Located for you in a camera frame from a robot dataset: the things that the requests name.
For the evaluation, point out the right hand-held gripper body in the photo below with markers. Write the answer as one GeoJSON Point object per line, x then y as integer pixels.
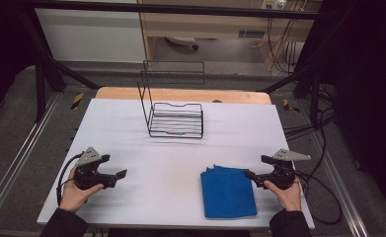
{"type": "Point", "coordinates": [282, 174]}

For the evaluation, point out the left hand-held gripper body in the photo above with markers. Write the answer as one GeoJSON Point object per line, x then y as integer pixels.
{"type": "Point", "coordinates": [88, 176]}

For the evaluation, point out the blue towel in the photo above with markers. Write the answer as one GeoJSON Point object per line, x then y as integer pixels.
{"type": "Point", "coordinates": [228, 192]}

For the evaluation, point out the person's right hand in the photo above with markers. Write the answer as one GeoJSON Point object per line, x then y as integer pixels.
{"type": "Point", "coordinates": [289, 197]}

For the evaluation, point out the person's left hand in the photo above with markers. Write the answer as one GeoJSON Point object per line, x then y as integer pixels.
{"type": "Point", "coordinates": [73, 197]}

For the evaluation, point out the yellow black tape strip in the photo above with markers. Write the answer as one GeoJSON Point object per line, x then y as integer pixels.
{"type": "Point", "coordinates": [77, 100]}
{"type": "Point", "coordinates": [290, 106]}

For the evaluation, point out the white cabinet panel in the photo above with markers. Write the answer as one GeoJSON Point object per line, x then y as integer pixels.
{"type": "Point", "coordinates": [88, 36]}

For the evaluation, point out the white chair base with caster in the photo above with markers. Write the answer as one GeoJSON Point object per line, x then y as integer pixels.
{"type": "Point", "coordinates": [182, 40]}

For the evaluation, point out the light wooden desk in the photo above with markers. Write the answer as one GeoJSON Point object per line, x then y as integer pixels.
{"type": "Point", "coordinates": [207, 24]}

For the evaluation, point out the white power strip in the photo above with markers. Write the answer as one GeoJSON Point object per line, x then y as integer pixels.
{"type": "Point", "coordinates": [273, 4]}

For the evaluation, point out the aluminium rail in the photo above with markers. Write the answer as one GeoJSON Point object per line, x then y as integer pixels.
{"type": "Point", "coordinates": [342, 187]}
{"type": "Point", "coordinates": [19, 158]}

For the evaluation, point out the black metal frame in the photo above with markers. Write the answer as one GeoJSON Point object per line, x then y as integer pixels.
{"type": "Point", "coordinates": [180, 9]}

